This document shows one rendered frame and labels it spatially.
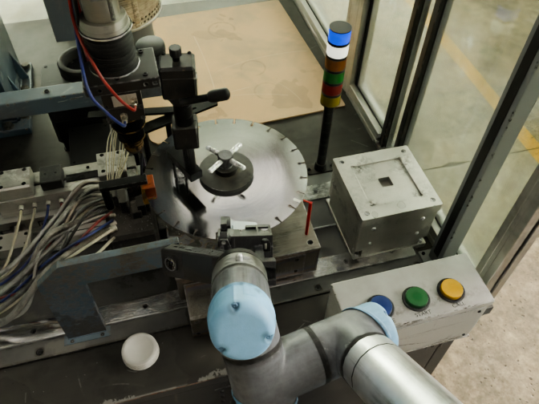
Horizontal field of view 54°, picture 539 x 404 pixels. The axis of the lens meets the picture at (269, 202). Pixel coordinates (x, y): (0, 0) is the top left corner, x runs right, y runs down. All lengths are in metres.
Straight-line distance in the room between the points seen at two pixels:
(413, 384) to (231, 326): 0.20
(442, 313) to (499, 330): 1.12
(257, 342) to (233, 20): 1.43
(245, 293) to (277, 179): 0.50
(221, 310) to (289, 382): 0.14
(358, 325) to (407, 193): 0.53
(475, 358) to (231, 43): 1.35
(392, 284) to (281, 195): 0.27
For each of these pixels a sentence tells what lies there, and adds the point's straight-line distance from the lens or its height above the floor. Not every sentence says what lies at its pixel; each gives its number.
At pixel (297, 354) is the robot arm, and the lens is 0.67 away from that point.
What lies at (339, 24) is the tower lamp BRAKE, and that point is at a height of 1.16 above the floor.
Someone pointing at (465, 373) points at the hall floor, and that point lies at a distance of 2.01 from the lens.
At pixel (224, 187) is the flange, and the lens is 1.04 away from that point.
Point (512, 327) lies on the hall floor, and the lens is 2.16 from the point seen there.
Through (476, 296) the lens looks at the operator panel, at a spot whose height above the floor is 0.90.
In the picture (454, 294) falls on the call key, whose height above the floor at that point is 0.91.
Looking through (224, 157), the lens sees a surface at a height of 1.00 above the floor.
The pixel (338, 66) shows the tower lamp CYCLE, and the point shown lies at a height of 1.08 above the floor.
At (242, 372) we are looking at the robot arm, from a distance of 0.65.
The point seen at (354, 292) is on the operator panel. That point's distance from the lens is 0.99.
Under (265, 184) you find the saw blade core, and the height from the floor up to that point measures 0.95.
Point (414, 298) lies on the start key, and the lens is 1.00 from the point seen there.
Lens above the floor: 1.74
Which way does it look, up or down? 50 degrees down
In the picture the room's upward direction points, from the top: 2 degrees clockwise
